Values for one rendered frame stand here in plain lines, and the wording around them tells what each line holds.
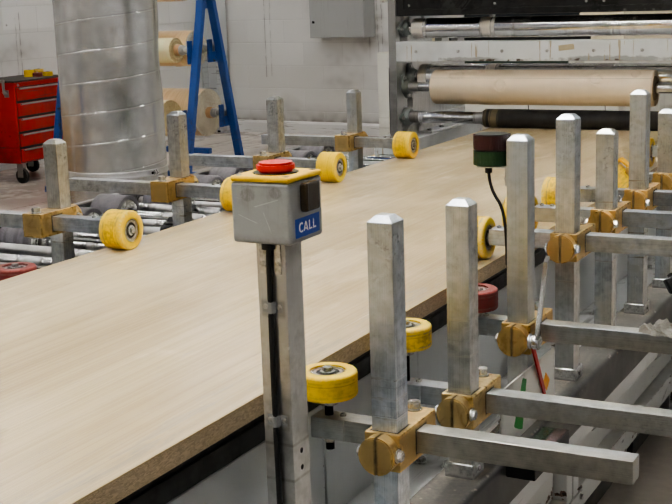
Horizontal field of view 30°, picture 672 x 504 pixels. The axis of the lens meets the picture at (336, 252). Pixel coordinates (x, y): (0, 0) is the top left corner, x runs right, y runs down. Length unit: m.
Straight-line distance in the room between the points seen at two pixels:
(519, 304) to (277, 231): 0.82
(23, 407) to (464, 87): 3.08
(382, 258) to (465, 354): 0.31
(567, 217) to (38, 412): 1.04
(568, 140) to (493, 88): 2.25
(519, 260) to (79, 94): 4.03
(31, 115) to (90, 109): 4.32
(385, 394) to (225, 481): 0.25
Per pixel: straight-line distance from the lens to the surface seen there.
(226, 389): 1.64
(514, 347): 2.02
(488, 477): 1.88
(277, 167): 1.28
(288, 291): 1.31
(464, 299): 1.78
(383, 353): 1.57
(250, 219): 1.29
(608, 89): 4.34
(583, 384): 2.30
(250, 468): 1.72
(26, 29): 11.18
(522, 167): 1.99
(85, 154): 5.86
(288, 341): 1.32
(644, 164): 2.71
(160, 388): 1.67
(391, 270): 1.54
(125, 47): 5.79
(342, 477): 1.97
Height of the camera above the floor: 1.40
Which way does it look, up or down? 12 degrees down
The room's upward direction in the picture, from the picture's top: 2 degrees counter-clockwise
